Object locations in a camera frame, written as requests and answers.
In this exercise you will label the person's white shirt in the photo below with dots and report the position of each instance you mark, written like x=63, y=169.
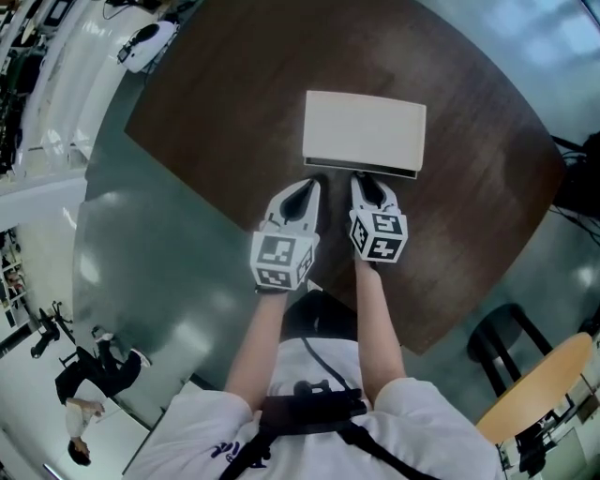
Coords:
x=422, y=431

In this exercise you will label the black chest harness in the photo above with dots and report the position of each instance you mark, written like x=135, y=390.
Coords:
x=304, y=412

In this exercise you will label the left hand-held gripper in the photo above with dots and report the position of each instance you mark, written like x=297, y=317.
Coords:
x=276, y=255

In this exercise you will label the white rounded machine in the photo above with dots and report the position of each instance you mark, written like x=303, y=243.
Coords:
x=147, y=44

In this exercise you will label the person's black trousers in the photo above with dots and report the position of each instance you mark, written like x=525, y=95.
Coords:
x=323, y=316

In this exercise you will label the white box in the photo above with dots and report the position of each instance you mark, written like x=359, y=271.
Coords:
x=363, y=124

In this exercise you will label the black stool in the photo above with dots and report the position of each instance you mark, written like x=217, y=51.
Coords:
x=504, y=337

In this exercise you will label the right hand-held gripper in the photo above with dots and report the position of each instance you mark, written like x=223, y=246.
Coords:
x=379, y=234

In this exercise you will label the storage shelf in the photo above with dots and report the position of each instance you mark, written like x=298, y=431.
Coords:
x=11, y=276

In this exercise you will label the white box drawer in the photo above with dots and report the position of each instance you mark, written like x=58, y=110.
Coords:
x=361, y=168

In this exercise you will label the black office chair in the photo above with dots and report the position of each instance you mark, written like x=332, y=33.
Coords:
x=49, y=328

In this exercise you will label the round wooden table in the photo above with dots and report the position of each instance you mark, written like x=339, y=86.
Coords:
x=539, y=389

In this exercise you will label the person's right forearm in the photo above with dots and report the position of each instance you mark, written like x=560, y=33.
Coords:
x=377, y=328

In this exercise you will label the person's left forearm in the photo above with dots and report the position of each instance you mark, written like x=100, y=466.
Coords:
x=262, y=347

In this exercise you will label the long white desk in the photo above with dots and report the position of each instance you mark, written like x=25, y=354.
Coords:
x=61, y=94

